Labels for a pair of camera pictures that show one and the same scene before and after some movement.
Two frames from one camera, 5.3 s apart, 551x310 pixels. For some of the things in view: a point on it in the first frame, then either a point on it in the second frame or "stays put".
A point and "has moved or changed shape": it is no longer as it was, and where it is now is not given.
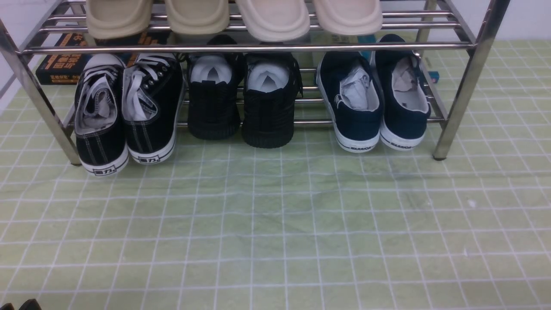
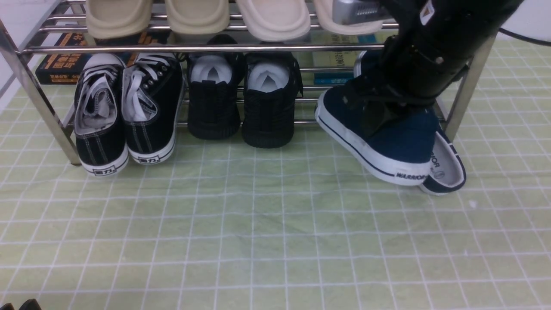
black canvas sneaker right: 153,90 stays put
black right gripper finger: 30,304 stays put
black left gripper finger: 8,306 stays put
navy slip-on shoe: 404,95 has moved or changed shape
